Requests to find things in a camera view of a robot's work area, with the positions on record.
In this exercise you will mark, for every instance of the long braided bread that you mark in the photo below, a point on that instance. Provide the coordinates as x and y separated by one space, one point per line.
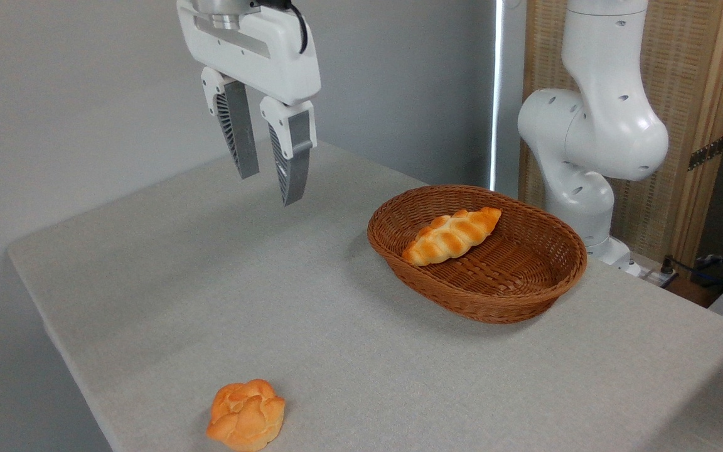
452 235

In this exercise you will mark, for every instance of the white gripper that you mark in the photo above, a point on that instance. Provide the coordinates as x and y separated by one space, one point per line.
273 63

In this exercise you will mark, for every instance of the wooden woven folding screen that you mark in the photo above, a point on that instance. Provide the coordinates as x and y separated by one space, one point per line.
681 75

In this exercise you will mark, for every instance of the dark metal screen hinge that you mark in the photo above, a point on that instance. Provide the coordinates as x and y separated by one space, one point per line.
706 152

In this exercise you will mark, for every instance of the round knotted bread roll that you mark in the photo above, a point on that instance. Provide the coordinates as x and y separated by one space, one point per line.
245 414

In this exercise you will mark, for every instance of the grey tablecloth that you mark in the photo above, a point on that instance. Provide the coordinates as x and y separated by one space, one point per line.
336 351

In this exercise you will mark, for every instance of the brown oval wicker basket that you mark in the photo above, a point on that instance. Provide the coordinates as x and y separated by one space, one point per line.
481 298

